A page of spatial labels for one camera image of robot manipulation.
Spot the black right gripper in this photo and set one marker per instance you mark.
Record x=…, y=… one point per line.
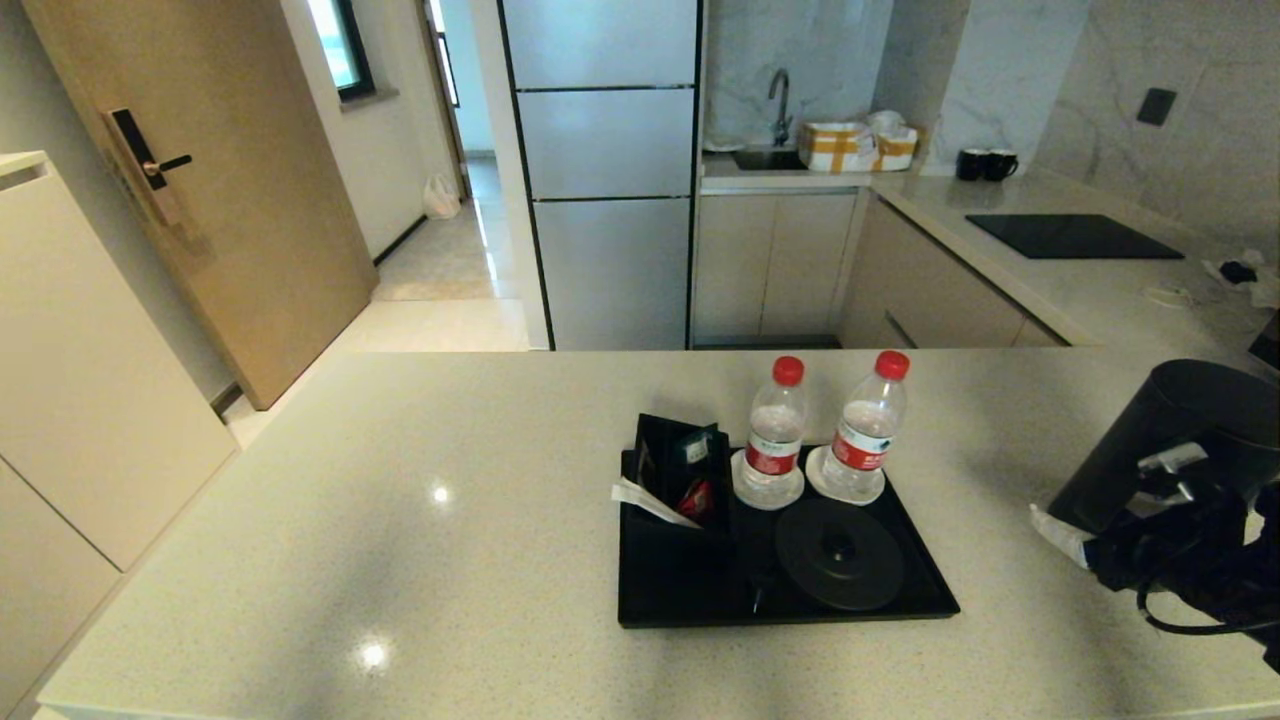
x=1170, y=550

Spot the black electric kettle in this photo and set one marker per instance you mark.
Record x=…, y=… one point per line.
x=1190, y=410

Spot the clear water bottle red cap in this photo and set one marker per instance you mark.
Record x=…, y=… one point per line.
x=865, y=430
x=772, y=440

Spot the black round kettle base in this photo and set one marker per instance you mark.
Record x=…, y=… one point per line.
x=840, y=555

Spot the green tea packet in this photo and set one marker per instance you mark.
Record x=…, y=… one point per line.
x=695, y=445

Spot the round white coaster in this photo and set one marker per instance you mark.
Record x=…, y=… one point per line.
x=815, y=485
x=745, y=495

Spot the beige counter base cabinet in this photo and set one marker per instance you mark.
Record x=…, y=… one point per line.
x=940, y=300

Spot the dark flat device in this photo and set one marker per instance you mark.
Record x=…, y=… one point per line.
x=1270, y=345

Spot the black induction cooktop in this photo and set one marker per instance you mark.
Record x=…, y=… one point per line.
x=1072, y=236

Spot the small black gadget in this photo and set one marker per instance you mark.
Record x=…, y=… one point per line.
x=1240, y=271

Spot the white crumpled cloth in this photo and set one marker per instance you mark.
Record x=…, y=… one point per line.
x=1268, y=288

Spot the red sachet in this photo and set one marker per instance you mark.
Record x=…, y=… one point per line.
x=696, y=498

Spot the black mug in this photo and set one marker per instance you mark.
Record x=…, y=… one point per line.
x=1002, y=165
x=970, y=165

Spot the black rectangular tray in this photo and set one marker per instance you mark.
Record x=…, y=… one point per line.
x=680, y=585

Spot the beige sink base cabinet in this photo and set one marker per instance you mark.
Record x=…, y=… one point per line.
x=770, y=265

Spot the black organizer box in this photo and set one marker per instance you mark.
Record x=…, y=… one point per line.
x=660, y=450

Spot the cardboard box yellow tape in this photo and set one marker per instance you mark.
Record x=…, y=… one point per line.
x=850, y=148

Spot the steel sink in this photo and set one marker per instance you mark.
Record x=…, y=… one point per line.
x=768, y=158

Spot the dark kitchen faucet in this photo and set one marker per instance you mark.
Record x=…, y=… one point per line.
x=780, y=103

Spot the silver refrigerator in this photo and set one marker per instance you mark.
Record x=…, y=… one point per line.
x=610, y=250

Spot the white plastic bag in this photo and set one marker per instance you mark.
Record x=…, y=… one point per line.
x=440, y=198

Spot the dark framed window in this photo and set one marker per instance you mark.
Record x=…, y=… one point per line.
x=350, y=45

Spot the wooden door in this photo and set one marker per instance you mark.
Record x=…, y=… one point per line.
x=250, y=200

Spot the white tall cabinet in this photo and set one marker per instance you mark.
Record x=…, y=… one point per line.
x=80, y=400

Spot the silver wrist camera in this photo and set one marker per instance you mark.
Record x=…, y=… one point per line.
x=1172, y=468

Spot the black wall socket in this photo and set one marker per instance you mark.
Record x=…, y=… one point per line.
x=1156, y=106

